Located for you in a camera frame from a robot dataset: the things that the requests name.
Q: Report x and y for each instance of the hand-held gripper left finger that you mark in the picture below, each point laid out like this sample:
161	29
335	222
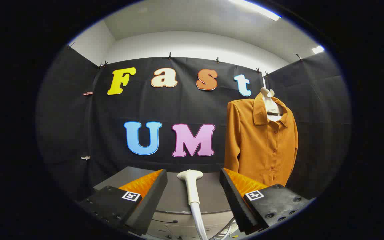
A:
152	196

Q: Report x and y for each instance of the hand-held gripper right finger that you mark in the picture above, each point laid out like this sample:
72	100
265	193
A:
233	200

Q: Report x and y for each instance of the white garment steamer head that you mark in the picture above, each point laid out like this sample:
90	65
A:
192	186

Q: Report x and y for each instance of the orange button shirt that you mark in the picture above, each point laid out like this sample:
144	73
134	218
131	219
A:
258	146

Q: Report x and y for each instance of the silver clip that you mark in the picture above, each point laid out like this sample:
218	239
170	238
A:
85	157

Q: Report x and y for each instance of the black backdrop cloth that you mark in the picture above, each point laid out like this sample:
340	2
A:
185	103

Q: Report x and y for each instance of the white mannequin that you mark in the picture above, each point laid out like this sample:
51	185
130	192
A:
271	105

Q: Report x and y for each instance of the row of black clips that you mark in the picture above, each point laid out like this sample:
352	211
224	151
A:
170	55

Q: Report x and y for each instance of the small ceiling light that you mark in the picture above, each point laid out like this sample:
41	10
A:
318	49

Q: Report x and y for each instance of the long ceiling light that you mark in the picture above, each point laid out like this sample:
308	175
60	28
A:
258	9

